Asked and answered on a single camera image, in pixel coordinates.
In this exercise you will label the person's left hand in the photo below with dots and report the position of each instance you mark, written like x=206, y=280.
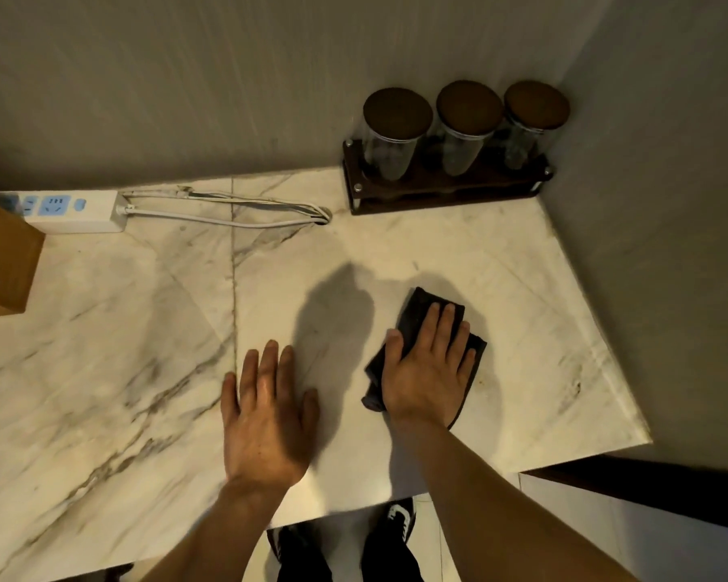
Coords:
x=267, y=436

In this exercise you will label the person's right hand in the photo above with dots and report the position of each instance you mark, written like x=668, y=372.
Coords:
x=428, y=381

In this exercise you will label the person's left thumb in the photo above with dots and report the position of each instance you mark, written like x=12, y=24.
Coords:
x=310, y=412

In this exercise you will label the person's right middle finger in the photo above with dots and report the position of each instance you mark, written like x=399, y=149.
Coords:
x=443, y=330

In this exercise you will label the person's right thumb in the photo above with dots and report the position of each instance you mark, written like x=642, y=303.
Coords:
x=392, y=357

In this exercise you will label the person's left little finger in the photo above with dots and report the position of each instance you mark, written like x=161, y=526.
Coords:
x=229, y=397

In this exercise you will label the person's right little finger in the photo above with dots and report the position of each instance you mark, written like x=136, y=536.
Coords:
x=466, y=369

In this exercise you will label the person's left middle finger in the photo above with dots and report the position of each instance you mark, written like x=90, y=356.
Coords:
x=267, y=372

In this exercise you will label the dark grey cleaning cloth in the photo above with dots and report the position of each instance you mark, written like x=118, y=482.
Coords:
x=407, y=324

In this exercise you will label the person's left forearm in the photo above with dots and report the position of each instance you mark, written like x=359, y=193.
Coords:
x=218, y=533

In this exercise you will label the person's right forearm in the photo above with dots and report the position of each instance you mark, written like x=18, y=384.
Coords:
x=497, y=509

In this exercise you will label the person's left black shoe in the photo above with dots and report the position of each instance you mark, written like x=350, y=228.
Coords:
x=278, y=539

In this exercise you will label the person's black shoe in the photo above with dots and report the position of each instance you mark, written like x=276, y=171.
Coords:
x=400, y=518
x=278, y=539

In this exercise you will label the person's right black shoe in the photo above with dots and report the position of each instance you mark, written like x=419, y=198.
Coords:
x=400, y=518

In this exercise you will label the dark wooden jar rack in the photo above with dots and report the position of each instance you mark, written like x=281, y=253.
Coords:
x=437, y=190

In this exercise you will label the person's black trousers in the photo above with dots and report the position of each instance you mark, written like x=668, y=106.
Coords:
x=346, y=557

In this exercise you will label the glass jar with wooden lid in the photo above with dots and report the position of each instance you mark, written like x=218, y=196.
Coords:
x=466, y=127
x=394, y=136
x=531, y=124

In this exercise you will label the white power strip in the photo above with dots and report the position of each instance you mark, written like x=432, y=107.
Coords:
x=57, y=210

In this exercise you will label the brown cardboard box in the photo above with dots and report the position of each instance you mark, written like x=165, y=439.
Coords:
x=0, y=260

